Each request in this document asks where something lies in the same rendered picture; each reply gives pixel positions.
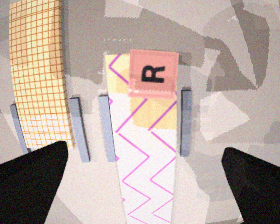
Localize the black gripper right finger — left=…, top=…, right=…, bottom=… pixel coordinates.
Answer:
left=221, top=147, right=280, bottom=224

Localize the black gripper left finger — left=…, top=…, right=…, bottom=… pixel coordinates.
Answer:
left=0, top=139, right=69, bottom=224

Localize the pink cube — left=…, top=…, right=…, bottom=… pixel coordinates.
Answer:
left=129, top=49, right=179, bottom=99

